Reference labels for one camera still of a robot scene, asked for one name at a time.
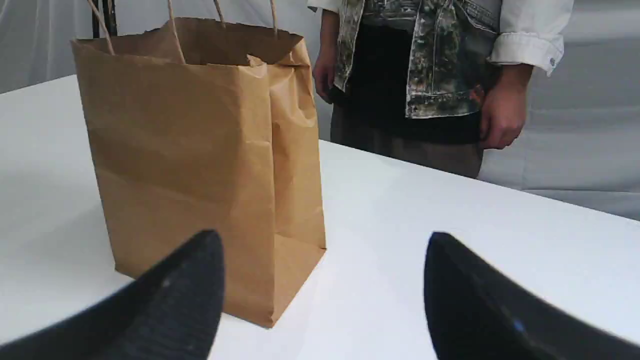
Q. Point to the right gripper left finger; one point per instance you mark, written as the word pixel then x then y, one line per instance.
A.
pixel 171 312

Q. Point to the person's left hand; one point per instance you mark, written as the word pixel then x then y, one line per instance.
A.
pixel 504 113

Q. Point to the person's right hand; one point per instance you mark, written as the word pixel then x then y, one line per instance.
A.
pixel 324 73

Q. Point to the brown paper bag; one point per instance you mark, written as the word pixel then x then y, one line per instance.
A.
pixel 207 124

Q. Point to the person's right forearm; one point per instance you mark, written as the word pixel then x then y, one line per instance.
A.
pixel 330 23

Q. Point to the person's left forearm white sleeve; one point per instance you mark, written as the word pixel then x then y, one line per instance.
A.
pixel 530 37

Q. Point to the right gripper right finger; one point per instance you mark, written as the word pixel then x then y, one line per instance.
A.
pixel 475 312

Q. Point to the person's torso camouflage vest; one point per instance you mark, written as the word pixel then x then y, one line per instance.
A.
pixel 410 78

